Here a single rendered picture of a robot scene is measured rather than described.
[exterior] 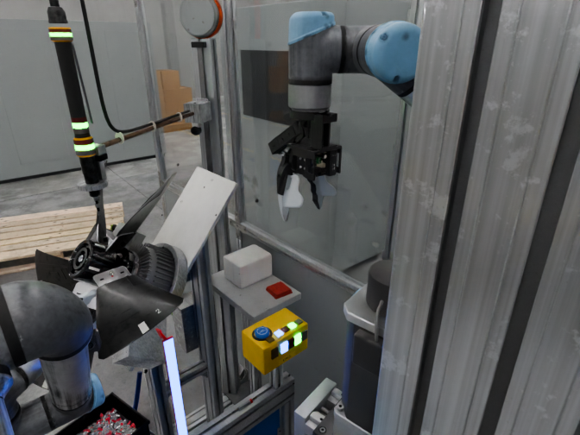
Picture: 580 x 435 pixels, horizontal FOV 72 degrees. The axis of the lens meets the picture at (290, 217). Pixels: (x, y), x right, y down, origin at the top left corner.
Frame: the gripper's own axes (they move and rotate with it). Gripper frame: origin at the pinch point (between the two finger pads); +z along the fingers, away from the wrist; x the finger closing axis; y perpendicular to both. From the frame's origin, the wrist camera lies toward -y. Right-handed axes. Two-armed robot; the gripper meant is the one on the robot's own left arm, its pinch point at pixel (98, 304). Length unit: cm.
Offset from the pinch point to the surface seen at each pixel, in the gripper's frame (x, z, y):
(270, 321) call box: 15.0, 15.6, -39.4
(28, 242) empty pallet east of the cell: 80, 189, 239
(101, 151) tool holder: -35.6, 15.3, -1.2
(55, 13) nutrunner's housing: -66, 10, -4
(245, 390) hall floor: 118, 84, 6
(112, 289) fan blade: -0.5, 6.0, 0.0
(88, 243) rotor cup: -9.2, 15.6, 11.9
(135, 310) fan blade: 1.6, 0.4, -9.7
